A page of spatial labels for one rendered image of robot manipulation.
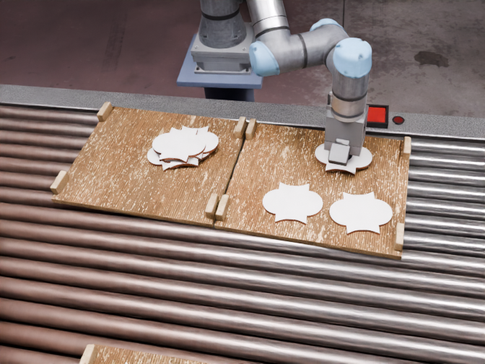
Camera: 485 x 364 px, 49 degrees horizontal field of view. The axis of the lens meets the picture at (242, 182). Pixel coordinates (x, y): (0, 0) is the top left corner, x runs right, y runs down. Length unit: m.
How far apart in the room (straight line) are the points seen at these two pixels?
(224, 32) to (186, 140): 0.44
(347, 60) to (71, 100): 0.89
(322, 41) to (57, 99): 0.85
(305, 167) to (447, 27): 2.44
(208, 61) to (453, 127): 0.74
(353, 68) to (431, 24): 2.54
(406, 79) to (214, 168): 1.99
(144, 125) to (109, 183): 0.22
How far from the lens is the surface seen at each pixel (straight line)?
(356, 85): 1.12
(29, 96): 1.74
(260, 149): 1.34
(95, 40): 3.71
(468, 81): 3.20
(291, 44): 1.15
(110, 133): 1.47
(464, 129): 1.49
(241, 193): 1.25
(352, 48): 1.11
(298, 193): 1.23
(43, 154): 1.52
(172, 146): 1.34
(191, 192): 1.27
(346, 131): 1.21
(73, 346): 1.14
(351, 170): 1.27
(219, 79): 1.69
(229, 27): 1.65
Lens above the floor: 1.88
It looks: 48 degrees down
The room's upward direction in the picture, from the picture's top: 6 degrees counter-clockwise
